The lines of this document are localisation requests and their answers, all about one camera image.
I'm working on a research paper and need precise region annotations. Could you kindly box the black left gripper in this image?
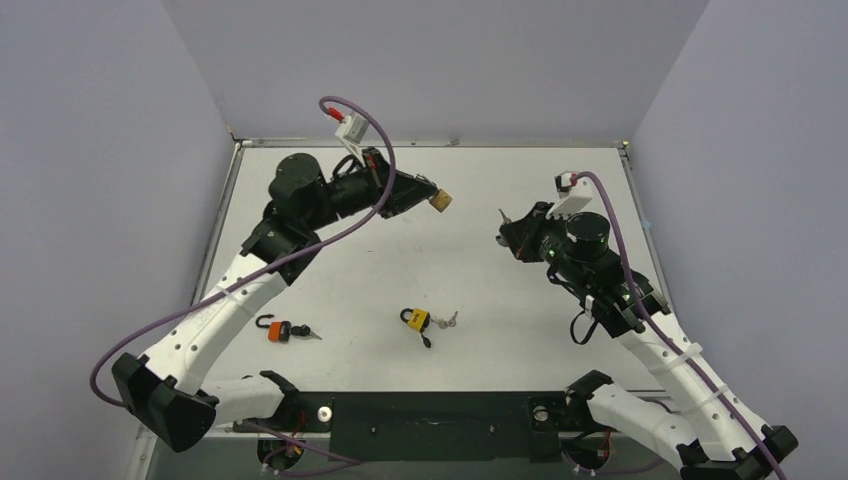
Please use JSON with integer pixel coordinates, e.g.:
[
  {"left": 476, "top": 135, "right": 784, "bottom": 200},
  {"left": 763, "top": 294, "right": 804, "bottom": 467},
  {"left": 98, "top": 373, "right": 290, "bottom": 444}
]
[{"left": 306, "top": 148, "right": 439, "bottom": 233}]

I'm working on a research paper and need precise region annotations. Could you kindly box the small brass padlock with keys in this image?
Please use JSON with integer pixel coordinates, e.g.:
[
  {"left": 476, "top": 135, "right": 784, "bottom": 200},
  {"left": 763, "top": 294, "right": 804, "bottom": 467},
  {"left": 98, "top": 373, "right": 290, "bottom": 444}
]
[{"left": 428, "top": 189, "right": 453, "bottom": 213}]

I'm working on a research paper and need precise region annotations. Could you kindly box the yellow padlock with keys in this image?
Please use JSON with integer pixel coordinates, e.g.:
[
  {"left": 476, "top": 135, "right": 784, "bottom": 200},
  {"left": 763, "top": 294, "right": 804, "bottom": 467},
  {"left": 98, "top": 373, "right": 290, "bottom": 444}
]
[{"left": 399, "top": 308, "right": 458, "bottom": 349}]

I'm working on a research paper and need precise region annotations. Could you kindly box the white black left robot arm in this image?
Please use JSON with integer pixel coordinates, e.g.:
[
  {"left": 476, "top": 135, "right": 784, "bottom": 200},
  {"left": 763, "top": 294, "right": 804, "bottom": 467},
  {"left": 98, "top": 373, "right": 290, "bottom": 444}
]
[{"left": 111, "top": 148, "right": 451, "bottom": 452}]

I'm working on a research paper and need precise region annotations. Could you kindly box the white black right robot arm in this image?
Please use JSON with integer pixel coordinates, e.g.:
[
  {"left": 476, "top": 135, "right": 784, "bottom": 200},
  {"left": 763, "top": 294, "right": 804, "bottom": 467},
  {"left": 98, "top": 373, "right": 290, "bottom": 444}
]
[{"left": 496, "top": 202, "right": 799, "bottom": 479}]

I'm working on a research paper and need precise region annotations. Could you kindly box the orange padlock with keys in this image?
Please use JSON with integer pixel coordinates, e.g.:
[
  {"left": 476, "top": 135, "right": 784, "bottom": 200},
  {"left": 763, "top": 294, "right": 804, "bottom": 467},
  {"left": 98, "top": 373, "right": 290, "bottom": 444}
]
[{"left": 254, "top": 314, "right": 322, "bottom": 344}]

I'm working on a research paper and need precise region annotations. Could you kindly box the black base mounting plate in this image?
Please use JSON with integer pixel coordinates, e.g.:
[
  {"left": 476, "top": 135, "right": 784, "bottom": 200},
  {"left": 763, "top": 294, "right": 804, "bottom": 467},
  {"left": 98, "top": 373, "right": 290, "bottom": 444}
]
[{"left": 259, "top": 391, "right": 604, "bottom": 462}]

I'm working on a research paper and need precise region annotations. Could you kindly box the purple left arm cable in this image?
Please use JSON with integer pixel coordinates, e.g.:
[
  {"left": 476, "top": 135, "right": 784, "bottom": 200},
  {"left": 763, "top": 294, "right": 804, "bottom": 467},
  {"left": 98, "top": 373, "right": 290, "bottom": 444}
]
[{"left": 89, "top": 96, "right": 397, "bottom": 407}]

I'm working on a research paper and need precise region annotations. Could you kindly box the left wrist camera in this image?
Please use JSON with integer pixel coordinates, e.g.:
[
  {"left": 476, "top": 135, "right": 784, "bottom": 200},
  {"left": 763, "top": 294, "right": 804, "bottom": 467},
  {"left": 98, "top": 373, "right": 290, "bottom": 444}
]
[{"left": 335, "top": 112, "right": 370, "bottom": 160}]

